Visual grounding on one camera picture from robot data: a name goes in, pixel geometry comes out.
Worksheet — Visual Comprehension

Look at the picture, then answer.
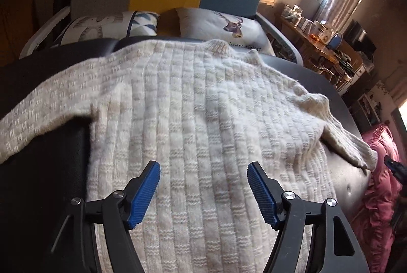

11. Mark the cream knitted sweater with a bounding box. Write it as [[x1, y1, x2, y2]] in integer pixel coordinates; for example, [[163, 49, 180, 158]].
[[0, 38, 379, 273]]

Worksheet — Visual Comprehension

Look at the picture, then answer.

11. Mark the pink ruffled garment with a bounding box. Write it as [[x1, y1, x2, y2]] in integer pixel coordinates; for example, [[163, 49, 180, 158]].
[[351, 124, 401, 272]]

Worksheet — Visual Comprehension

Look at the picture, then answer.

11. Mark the cluttered wooden desk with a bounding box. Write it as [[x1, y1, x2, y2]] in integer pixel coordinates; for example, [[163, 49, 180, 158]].
[[276, 5, 366, 95]]

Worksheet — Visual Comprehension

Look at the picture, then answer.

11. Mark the black computer monitor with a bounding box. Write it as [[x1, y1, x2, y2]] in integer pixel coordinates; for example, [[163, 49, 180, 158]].
[[344, 20, 368, 53]]

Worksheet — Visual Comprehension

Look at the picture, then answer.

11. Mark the blue round-backed chair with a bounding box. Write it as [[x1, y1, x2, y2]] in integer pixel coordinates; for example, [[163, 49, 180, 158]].
[[326, 33, 343, 50]]

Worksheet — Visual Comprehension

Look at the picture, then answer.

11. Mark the white geometric pattern pillow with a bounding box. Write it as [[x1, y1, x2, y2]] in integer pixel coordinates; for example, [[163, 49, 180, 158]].
[[55, 11, 160, 46]]

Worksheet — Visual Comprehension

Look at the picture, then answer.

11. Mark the white deer print pillow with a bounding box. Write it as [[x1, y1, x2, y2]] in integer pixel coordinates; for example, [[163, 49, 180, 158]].
[[176, 8, 275, 56]]

